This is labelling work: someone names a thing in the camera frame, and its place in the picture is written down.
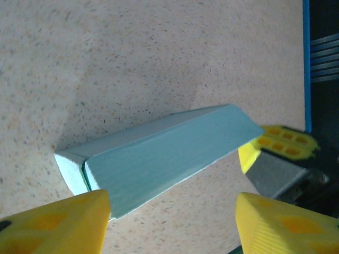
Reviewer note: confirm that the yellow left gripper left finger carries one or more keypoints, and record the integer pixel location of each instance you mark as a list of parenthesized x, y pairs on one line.
[(53, 230)]

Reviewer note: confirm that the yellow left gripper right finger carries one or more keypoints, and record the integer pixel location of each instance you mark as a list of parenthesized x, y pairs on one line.
[(278, 230)]

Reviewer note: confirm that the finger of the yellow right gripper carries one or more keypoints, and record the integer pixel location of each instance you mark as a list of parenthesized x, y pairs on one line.
[(281, 132), (249, 156)]

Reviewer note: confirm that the light teal paper box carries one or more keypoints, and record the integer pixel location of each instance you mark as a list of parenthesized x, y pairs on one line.
[(159, 158)]

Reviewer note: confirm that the blue table edge trim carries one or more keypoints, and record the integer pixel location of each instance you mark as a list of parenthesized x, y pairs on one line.
[(306, 66)]

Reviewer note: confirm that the blue printed circuit wall panel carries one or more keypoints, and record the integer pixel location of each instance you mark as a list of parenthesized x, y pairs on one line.
[(325, 58)]

